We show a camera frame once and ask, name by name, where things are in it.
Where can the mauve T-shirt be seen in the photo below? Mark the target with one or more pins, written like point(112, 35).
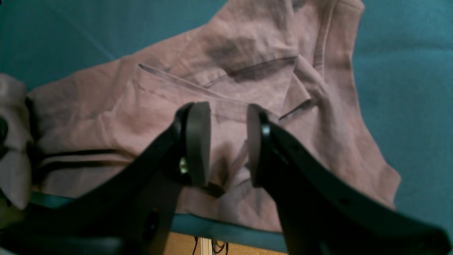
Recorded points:
point(292, 57)

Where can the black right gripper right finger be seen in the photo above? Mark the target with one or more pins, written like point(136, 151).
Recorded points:
point(320, 214)

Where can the teal table cloth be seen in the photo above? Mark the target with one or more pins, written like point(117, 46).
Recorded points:
point(402, 64)

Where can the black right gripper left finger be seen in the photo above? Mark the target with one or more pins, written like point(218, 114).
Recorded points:
point(132, 213)

